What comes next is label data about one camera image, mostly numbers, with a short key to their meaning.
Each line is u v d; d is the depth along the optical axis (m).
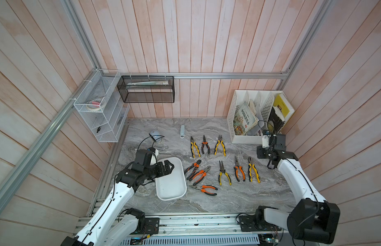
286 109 0.90
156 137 1.02
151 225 0.73
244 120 0.98
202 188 0.84
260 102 0.98
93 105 0.73
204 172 0.90
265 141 0.76
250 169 0.92
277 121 0.94
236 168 0.92
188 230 0.73
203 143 1.04
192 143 1.04
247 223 0.73
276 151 0.59
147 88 1.03
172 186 0.86
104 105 0.74
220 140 1.07
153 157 0.62
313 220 0.40
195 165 0.93
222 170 0.92
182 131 1.08
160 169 0.67
